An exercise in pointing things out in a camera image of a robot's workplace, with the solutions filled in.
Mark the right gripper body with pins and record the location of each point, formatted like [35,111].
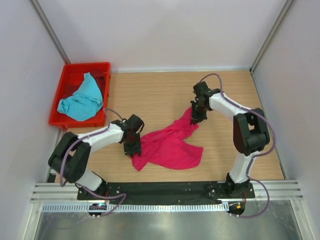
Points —
[198,113]

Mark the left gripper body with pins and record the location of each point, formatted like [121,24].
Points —
[133,145]

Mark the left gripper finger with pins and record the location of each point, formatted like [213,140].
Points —
[130,155]
[139,153]

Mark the pink t-shirt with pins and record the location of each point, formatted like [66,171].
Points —
[167,147]

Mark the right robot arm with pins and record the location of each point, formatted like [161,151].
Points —
[250,132]

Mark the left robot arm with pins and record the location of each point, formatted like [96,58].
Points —
[71,155]

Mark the turquoise t-shirt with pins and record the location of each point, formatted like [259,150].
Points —
[84,103]

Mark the red plastic bin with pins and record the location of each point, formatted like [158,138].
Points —
[70,80]

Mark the right round black connector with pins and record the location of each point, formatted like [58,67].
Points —
[236,209]

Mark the white slotted cable duct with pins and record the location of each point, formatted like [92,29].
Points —
[125,208]

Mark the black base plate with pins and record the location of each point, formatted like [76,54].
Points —
[175,193]

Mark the aluminium front rail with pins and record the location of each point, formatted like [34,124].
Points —
[267,190]

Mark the right aluminium corner post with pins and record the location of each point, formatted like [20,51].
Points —
[280,19]

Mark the aluminium corner post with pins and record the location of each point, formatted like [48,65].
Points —
[50,31]
[280,19]

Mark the left aluminium corner post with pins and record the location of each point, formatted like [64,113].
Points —
[50,31]

